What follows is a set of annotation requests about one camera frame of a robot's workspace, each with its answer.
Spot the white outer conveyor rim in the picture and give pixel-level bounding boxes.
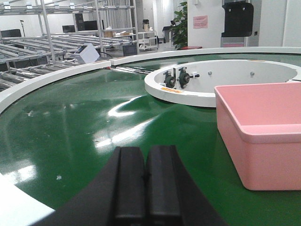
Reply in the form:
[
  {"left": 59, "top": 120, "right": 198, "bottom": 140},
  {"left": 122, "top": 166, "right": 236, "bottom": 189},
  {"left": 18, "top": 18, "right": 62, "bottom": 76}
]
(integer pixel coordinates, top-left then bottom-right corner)
[{"left": 0, "top": 47, "right": 301, "bottom": 111}]

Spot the green potted plant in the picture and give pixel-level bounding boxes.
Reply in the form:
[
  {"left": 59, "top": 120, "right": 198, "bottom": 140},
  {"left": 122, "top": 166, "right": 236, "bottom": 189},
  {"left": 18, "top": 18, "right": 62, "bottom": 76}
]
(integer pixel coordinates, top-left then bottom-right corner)
[{"left": 171, "top": 1, "right": 188, "bottom": 50}]

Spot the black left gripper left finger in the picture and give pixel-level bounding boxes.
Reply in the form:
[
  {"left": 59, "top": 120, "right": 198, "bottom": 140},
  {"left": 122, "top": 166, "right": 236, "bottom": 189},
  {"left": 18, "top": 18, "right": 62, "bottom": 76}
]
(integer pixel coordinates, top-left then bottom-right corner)
[{"left": 35, "top": 147, "right": 145, "bottom": 226}]

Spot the white inner conveyor ring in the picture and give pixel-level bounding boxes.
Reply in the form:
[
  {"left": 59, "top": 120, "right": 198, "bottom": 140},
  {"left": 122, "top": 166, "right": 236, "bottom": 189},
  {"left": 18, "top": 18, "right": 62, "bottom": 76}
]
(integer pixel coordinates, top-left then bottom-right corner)
[{"left": 144, "top": 59, "right": 301, "bottom": 108}]

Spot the black water dispenser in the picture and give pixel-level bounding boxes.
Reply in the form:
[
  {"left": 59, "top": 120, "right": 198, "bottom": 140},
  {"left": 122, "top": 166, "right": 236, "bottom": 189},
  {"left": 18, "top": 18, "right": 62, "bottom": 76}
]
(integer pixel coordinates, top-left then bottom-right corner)
[{"left": 221, "top": 0, "right": 254, "bottom": 47}]

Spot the green circular conveyor belt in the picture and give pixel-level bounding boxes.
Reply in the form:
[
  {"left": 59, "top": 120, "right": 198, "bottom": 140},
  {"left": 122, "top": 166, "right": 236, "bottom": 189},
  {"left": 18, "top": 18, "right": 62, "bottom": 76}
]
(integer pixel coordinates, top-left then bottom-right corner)
[{"left": 0, "top": 69, "right": 301, "bottom": 226}]

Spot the metal roller conveyor rack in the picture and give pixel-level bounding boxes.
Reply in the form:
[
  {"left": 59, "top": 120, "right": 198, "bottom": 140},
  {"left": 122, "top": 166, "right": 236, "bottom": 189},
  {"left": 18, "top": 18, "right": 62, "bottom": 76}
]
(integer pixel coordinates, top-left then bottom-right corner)
[{"left": 0, "top": 0, "right": 138, "bottom": 90}]

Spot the white shelf cart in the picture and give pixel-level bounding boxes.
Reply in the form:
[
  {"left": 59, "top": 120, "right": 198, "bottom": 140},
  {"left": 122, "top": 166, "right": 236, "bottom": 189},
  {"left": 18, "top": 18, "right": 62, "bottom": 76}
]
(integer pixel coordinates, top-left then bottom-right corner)
[{"left": 138, "top": 31, "right": 158, "bottom": 51}]

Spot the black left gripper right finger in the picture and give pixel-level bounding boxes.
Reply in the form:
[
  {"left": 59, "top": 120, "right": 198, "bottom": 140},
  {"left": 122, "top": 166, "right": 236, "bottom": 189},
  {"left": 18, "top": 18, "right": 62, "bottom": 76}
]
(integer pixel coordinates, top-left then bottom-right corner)
[{"left": 146, "top": 145, "right": 227, "bottom": 226}]

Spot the white control box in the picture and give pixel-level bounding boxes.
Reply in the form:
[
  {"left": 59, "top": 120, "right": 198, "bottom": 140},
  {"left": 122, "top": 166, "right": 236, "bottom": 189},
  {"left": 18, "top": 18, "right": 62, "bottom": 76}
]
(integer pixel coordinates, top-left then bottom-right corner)
[{"left": 70, "top": 43, "right": 99, "bottom": 64}]

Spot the pink plastic bin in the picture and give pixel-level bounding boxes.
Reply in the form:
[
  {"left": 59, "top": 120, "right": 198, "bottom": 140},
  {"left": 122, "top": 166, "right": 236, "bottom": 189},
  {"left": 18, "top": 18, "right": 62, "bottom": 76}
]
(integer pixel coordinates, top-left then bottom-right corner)
[{"left": 214, "top": 82, "right": 301, "bottom": 190}]

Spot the pink wall notice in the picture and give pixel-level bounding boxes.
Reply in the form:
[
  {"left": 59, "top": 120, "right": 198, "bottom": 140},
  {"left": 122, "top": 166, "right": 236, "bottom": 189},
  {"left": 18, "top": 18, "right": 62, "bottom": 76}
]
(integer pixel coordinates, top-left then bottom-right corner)
[{"left": 193, "top": 15, "right": 208, "bottom": 29}]

